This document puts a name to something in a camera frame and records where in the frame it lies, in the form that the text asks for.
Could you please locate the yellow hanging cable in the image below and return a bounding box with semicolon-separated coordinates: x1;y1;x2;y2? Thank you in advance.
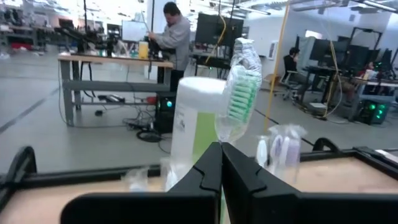
263;0;292;133

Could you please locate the black computer tower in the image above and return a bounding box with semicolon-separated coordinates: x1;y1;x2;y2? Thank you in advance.
154;91;177;134

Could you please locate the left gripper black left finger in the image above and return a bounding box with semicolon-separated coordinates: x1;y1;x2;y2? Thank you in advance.
60;141;223;224

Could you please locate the grey office desk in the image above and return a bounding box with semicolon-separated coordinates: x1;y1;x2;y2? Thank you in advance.
303;65;398;122

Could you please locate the white-screened monitor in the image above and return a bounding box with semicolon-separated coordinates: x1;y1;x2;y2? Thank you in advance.
121;19;149;43

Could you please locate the black arched frame handle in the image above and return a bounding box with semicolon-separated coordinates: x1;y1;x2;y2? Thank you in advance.
312;137;342;153
0;146;38;212

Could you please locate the yellow container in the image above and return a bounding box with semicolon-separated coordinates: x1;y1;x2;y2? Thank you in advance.
137;41;150;60

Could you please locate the office chair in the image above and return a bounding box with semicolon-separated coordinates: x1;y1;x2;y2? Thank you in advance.
281;70;304;100

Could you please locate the yellow curved cable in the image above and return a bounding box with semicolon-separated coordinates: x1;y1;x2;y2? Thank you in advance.
203;14;227;65

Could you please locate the blue toothbrush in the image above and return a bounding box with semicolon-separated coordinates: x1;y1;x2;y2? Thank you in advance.
254;135;270;169

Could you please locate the green toothbrush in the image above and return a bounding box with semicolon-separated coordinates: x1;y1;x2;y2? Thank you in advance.
215;37;264;224

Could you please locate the wooden workbench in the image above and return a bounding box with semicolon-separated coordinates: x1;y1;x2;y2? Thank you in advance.
57;52;175;128

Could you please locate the black cable coil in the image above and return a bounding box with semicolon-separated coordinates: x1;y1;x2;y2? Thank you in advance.
136;129;163;144

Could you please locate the black monitor on stand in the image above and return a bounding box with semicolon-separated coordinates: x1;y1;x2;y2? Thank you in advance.
194;12;245;48

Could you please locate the purple toothbrush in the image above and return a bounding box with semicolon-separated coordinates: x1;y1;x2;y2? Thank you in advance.
267;123;308;184

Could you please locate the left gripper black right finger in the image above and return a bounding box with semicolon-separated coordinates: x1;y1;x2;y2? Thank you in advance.
221;141;398;224

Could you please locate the person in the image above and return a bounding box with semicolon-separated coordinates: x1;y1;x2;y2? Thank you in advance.
357;60;377;78
147;1;192;93
282;46;310;94

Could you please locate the black power strip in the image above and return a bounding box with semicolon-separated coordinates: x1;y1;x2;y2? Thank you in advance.
98;94;126;104

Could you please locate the green-lit computer tower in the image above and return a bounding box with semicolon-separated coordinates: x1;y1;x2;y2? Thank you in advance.
356;98;389;126

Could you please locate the white-lidded green wipes canister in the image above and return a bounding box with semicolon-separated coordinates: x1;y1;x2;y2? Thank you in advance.
170;77;229;162

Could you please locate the black desk monitor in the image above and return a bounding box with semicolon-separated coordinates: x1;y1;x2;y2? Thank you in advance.
309;38;333;62
343;43;371;69

